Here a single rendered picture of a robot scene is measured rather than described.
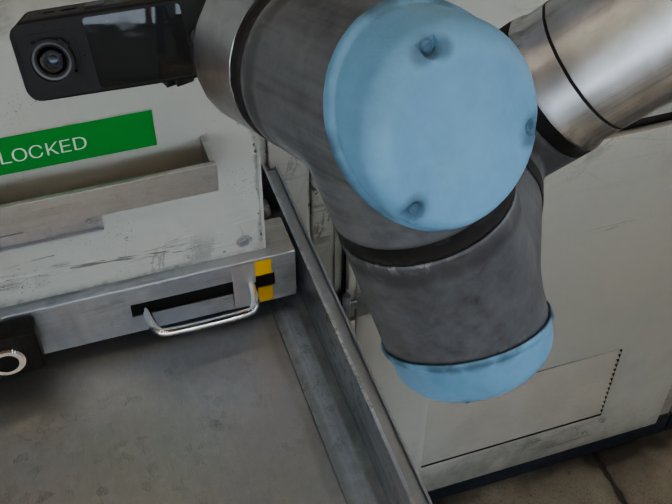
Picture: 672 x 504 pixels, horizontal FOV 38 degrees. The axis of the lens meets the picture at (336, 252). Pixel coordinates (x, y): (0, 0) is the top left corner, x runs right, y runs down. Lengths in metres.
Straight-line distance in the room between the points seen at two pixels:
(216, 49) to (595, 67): 0.20
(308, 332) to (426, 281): 0.49
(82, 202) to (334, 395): 0.29
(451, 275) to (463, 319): 0.03
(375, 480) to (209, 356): 0.20
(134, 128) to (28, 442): 0.29
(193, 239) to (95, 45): 0.36
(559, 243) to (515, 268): 0.91
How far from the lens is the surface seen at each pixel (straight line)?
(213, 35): 0.50
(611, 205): 1.39
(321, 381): 0.90
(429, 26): 0.40
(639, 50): 0.54
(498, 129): 0.42
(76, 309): 0.90
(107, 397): 0.92
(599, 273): 1.48
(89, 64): 0.56
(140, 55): 0.55
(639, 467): 1.95
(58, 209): 0.78
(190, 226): 0.87
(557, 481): 1.89
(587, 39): 0.55
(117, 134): 0.80
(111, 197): 0.78
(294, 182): 1.15
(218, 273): 0.90
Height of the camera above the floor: 1.56
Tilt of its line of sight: 45 degrees down
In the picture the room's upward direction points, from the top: straight up
